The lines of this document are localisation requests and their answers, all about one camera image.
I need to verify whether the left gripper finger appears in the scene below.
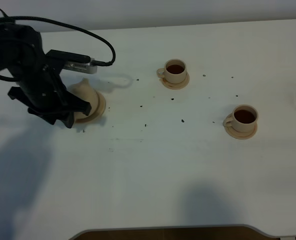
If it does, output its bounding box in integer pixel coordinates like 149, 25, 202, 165
65, 91, 92, 116
55, 111, 75, 129

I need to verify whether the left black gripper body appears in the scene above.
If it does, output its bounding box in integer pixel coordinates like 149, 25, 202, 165
8, 63, 68, 125

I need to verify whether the beige ceramic teapot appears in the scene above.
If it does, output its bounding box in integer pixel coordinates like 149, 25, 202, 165
67, 78, 100, 121

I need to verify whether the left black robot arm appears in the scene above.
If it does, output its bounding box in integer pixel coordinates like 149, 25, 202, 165
0, 22, 92, 128

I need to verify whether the beige teapot saucer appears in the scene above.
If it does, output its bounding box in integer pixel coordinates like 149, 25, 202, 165
75, 91, 106, 124

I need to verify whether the far beige cup saucer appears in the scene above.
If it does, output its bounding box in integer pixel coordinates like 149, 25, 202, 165
160, 73, 190, 90

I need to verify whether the beige cup saucer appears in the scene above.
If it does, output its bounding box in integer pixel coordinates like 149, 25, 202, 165
222, 113, 258, 140
160, 73, 190, 90

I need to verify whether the far beige teacup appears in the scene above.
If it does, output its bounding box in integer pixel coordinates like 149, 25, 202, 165
156, 59, 187, 84

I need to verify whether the beige teacup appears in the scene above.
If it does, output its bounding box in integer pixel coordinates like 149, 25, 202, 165
156, 59, 187, 84
223, 104, 259, 133

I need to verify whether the near beige cup saucer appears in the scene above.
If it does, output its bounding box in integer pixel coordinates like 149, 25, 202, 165
222, 113, 258, 140

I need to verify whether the near beige teacup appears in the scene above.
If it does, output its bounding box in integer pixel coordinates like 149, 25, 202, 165
223, 104, 259, 133

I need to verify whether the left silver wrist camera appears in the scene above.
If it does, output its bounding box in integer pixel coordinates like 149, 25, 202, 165
63, 61, 98, 74

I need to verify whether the left black braided cable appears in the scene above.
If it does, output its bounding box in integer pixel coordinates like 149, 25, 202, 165
0, 6, 116, 67

